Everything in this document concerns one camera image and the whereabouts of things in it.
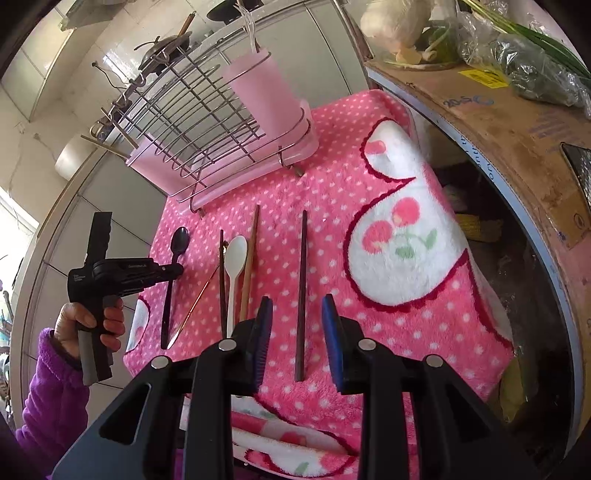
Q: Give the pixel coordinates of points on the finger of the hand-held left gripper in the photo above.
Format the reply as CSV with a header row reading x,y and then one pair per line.
x,y
168,272
100,235

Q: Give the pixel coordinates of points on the green onions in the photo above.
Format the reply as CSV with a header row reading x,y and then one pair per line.
x,y
531,34

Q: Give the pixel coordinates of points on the pink polka dot blanket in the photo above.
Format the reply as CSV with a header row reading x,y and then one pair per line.
x,y
323,184

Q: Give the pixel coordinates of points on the ginger root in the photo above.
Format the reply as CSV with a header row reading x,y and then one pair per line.
x,y
408,55

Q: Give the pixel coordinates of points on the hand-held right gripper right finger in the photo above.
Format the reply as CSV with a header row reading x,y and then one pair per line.
x,y
332,341

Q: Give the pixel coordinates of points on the clear plastic utensil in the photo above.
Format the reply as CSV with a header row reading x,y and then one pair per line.
x,y
251,32

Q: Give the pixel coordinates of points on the grey wall cabinet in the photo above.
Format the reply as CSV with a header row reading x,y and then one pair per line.
x,y
37,78

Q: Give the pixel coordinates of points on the white plastic spoon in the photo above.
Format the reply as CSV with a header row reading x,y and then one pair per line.
x,y
236,254

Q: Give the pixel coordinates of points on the range hood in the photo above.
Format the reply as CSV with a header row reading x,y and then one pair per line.
x,y
92,11

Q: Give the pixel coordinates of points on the small bag of greens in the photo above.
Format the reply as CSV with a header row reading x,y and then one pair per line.
x,y
438,44

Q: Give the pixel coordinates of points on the black wok with lid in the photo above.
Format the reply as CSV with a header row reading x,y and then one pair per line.
x,y
164,46

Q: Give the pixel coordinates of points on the person's left hand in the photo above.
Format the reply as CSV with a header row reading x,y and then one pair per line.
x,y
69,323

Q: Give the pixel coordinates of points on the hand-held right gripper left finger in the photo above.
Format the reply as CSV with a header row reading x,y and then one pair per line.
x,y
261,341

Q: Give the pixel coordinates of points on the person's left forearm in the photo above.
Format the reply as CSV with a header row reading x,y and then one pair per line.
x,y
51,401

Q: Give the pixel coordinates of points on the corn cob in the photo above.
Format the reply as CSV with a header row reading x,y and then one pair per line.
x,y
485,230

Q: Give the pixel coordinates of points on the pink plastic drip tray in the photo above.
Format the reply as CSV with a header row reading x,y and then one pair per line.
x,y
295,152

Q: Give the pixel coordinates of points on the light wooden chopstick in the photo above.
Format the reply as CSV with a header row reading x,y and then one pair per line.
x,y
250,258
101,144
121,131

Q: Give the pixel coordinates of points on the black plastic spoon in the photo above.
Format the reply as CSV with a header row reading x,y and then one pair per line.
x,y
180,242

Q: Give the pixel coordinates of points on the cardboard sheet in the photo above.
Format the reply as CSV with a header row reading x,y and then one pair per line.
x,y
508,138

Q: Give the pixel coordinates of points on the thin gold metal chopstick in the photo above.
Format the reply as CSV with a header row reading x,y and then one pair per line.
x,y
194,307

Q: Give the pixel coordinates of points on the dark brown chopstick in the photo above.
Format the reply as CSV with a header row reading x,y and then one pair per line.
x,y
302,286
222,286

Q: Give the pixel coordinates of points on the plastic bag of vegetables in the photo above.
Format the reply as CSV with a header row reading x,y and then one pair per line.
x,y
521,69

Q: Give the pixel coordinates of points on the white rice cooker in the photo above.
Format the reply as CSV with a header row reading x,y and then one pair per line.
x,y
71,159

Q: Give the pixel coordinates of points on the black frying pan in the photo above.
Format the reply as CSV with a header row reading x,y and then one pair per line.
x,y
228,9

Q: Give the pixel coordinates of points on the napa cabbage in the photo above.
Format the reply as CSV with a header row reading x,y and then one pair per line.
x,y
392,21

